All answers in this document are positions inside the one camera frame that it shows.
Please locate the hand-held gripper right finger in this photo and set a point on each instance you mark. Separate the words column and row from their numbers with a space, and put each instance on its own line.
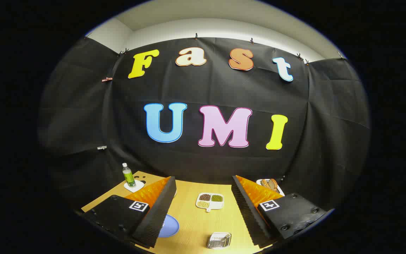
column 248, row 215

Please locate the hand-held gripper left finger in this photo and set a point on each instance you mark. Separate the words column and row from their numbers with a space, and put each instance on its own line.
column 157, row 215

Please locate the blue round plate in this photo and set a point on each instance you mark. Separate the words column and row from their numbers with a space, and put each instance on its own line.
column 170, row 227

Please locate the white square coaster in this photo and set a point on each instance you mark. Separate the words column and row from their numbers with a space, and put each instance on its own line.
column 139, row 185

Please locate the white toaster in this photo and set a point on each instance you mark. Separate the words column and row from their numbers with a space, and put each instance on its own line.
column 270, row 184

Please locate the white divided dish with beans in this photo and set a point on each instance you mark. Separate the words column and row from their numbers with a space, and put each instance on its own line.
column 210, row 201

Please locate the green plastic bottle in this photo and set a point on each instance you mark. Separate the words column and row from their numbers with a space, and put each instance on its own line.
column 129, row 176

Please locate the pink clip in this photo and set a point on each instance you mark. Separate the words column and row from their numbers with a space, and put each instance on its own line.
column 107, row 79

